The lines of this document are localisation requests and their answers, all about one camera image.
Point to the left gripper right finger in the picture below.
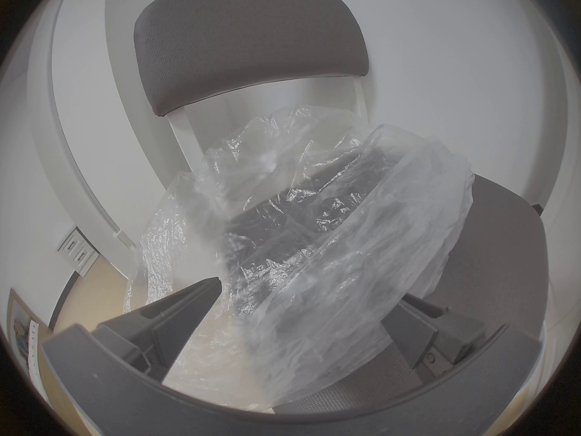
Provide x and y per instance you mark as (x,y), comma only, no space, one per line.
(435,339)

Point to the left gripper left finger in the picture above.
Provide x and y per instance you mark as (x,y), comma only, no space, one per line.
(181,316)

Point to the clear plastic bag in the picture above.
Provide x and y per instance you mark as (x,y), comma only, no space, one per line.
(317,252)

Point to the grey padded white chair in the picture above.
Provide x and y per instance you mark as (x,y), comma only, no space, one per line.
(249,43)

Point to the white wall socket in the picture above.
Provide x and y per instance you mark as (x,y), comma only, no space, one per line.
(77,252)

